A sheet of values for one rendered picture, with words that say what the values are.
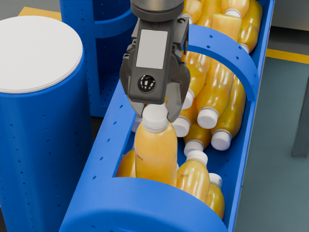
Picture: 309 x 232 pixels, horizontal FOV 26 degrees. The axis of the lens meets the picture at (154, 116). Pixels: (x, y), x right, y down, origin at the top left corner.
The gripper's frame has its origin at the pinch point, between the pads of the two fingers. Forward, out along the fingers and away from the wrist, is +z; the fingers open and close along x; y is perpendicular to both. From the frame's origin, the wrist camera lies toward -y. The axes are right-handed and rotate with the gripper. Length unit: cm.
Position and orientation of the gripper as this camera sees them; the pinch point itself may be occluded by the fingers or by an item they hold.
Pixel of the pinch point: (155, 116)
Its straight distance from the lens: 100.8
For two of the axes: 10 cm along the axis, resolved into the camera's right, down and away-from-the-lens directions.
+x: -9.7, -1.5, 1.7
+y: 2.2, -6.9, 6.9
